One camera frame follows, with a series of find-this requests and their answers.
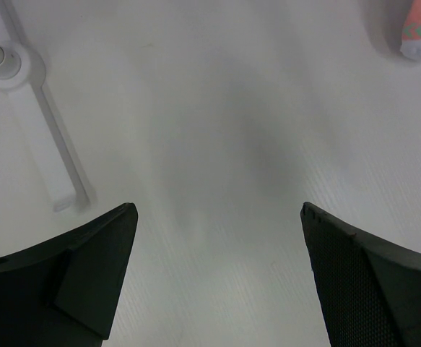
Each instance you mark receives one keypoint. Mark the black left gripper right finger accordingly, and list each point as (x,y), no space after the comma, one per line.
(369,288)

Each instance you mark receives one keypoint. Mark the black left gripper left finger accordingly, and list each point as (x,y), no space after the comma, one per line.
(65,291)

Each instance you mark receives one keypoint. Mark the white grey rack pole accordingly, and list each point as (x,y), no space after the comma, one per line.
(22,76)

